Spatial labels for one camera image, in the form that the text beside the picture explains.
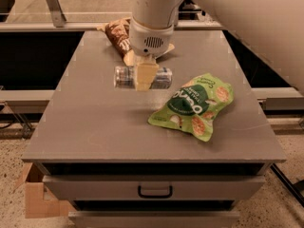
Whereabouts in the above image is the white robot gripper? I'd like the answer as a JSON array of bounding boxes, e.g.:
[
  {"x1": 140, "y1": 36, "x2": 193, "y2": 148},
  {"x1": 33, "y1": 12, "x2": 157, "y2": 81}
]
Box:
[{"x1": 129, "y1": 18, "x2": 173, "y2": 91}]

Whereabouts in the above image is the silver redbull can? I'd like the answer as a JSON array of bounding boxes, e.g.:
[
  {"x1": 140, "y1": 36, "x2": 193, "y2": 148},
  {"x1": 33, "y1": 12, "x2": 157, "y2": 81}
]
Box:
[{"x1": 114, "y1": 66, "x2": 172, "y2": 91}]

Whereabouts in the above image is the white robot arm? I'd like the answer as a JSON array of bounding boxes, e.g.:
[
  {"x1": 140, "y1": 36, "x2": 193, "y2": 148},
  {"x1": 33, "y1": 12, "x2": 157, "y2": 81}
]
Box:
[{"x1": 129, "y1": 0, "x2": 304, "y2": 93}]

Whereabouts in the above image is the brown Late July chip bag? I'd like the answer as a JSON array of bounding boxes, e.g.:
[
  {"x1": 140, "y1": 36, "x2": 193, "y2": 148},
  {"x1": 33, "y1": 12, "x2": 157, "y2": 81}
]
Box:
[{"x1": 96, "y1": 16, "x2": 176, "y2": 67}]

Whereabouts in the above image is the green coconut chips bag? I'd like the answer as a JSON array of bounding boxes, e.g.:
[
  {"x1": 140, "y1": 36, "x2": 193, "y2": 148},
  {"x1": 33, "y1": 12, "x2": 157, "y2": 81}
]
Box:
[{"x1": 148, "y1": 73, "x2": 234, "y2": 142}]

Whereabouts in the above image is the grey drawer cabinet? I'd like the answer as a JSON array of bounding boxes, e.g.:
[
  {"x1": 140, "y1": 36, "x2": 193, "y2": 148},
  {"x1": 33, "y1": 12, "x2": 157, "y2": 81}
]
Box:
[{"x1": 23, "y1": 30, "x2": 285, "y2": 228}]

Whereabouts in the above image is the brown cardboard box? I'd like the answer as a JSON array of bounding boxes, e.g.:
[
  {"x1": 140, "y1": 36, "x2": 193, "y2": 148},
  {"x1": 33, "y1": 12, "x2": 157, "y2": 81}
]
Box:
[{"x1": 15, "y1": 162, "x2": 74, "y2": 219}]

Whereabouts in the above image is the metal railing frame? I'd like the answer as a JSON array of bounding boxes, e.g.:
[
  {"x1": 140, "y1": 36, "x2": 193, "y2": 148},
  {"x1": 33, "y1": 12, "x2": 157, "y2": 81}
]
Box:
[{"x1": 0, "y1": 0, "x2": 224, "y2": 33}]

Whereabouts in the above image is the black upper drawer handle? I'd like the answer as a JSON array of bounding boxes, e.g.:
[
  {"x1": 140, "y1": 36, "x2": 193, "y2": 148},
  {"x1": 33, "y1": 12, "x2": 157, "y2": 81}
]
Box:
[{"x1": 137, "y1": 185, "x2": 173, "y2": 199}]

